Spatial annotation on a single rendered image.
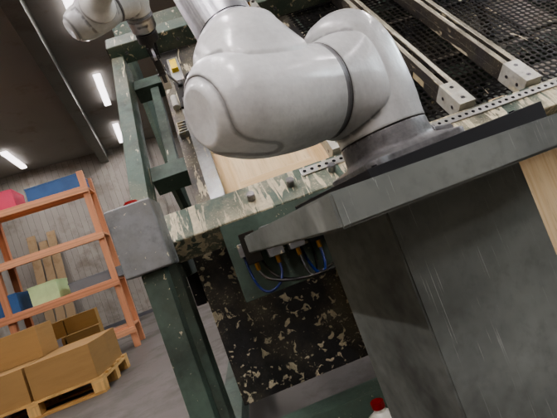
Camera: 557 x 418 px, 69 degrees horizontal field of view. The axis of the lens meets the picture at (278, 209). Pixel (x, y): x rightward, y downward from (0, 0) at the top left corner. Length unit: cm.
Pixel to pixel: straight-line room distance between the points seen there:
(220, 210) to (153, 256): 30
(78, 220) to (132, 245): 1015
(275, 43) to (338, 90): 11
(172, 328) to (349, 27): 80
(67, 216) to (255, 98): 1081
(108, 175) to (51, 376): 782
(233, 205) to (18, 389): 320
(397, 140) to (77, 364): 357
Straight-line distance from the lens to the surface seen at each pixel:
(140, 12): 154
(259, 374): 157
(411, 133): 68
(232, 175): 140
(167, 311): 110
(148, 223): 107
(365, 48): 69
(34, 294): 606
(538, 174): 188
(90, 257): 1108
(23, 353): 453
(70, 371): 399
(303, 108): 57
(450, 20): 204
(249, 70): 55
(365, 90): 65
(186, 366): 112
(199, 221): 126
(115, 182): 1124
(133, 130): 170
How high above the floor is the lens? 73
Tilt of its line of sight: 3 degrees up
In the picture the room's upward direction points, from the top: 20 degrees counter-clockwise
